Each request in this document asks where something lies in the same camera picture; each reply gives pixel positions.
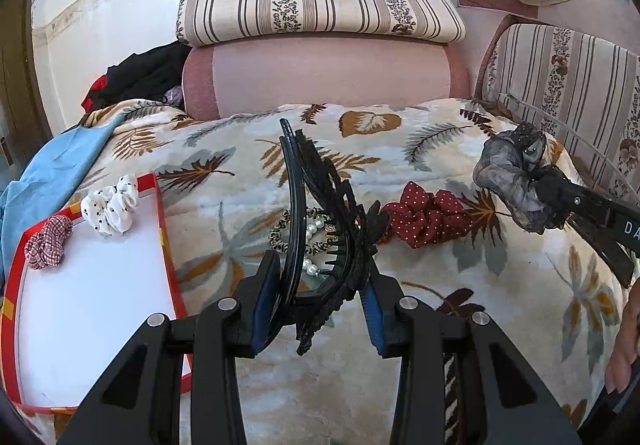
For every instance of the red white plaid scrunchie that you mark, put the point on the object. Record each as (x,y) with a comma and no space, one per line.
(46,247)

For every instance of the black and red clothes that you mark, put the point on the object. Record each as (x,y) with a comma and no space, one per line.
(148,75)

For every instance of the person's right hand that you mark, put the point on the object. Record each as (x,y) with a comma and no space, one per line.
(626,349)

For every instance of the light blue cloth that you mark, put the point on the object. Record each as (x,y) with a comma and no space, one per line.
(48,182)

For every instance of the dark red polka dot scrunchie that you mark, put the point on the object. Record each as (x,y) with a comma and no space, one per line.
(421,218)

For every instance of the red rimmed white tray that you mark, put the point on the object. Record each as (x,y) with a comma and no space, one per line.
(62,326)

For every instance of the black hair claw clip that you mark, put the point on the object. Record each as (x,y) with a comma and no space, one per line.
(329,239)

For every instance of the grey black sheer scrunchie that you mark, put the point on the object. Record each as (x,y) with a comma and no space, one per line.
(511,167)

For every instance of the white cherry print scrunchie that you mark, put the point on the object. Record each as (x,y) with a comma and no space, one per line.
(110,209)

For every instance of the leaf pattern plush blanket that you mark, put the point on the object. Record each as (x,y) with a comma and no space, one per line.
(429,274)

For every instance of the pink bolster pillow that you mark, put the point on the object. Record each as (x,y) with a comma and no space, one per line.
(260,74)

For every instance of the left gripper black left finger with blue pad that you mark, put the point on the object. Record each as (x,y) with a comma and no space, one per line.
(137,398)

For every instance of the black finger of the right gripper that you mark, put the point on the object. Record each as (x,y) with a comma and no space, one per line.
(612,218)

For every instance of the pink cushion right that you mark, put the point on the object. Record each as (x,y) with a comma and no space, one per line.
(616,21)

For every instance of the striped floral pillow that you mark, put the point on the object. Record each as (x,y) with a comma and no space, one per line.
(207,22)
(580,89)

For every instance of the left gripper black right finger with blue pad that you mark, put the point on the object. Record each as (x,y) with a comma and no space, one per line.
(462,380)

